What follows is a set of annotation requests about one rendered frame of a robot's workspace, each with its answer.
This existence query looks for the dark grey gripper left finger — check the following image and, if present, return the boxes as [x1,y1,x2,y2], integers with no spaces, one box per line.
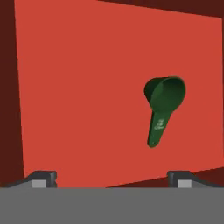
[6,170,58,189]

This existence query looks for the green measuring cup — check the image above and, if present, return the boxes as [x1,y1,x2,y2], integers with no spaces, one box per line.
[143,75,187,149]

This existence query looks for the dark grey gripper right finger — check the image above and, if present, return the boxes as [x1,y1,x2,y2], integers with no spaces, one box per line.
[166,170,219,189]

